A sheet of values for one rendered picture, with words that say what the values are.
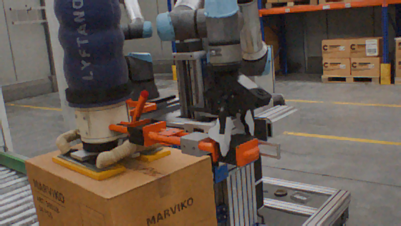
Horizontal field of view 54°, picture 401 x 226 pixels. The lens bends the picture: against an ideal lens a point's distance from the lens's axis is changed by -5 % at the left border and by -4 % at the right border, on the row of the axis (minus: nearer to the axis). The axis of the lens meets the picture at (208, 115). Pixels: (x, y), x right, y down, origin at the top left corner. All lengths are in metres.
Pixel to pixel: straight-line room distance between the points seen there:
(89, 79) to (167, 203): 0.45
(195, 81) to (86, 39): 0.72
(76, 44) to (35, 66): 10.38
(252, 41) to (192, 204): 0.64
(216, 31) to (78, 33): 0.54
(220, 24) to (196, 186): 0.60
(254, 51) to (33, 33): 10.38
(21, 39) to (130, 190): 10.51
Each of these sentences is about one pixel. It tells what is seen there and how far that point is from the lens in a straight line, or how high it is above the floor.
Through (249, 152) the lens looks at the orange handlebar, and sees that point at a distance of 0.93.
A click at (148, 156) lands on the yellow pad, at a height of 0.96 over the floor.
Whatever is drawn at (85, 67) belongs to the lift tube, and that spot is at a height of 1.28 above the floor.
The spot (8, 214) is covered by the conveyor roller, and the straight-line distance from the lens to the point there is 2.28.
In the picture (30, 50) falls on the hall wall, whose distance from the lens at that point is 11.64.
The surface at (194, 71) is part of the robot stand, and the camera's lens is 1.87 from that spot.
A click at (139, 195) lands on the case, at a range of 1.18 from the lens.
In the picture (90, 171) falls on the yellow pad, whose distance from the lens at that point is 1.30.
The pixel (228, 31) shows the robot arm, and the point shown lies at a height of 1.35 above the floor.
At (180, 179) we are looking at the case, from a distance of 1.27.
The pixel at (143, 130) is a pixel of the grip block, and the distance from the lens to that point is 1.17.
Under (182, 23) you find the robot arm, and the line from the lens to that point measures 1.03.
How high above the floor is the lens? 1.37
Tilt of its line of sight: 13 degrees down
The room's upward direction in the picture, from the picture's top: 5 degrees counter-clockwise
